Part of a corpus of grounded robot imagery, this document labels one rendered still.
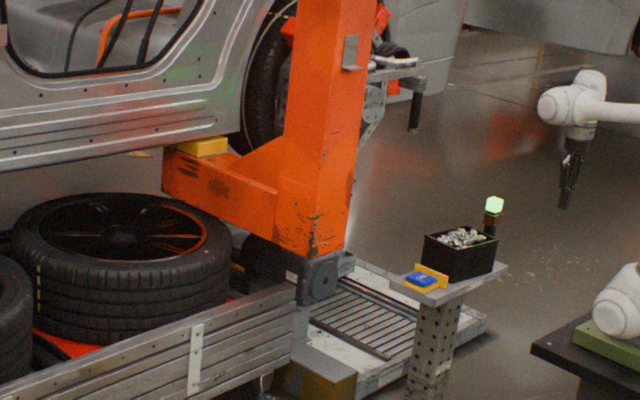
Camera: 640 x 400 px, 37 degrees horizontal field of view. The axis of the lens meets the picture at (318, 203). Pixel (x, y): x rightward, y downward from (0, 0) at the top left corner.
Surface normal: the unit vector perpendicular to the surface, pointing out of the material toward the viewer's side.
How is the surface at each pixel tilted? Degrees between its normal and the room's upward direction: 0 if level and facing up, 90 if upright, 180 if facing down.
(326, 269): 90
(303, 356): 0
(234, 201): 90
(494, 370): 0
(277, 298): 90
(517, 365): 0
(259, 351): 90
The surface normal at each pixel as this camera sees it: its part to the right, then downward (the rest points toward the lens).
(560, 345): 0.11, -0.93
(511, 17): -0.54, 0.54
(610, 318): -0.73, 0.25
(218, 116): 0.75, 0.31
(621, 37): 0.35, 0.48
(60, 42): -0.62, 0.04
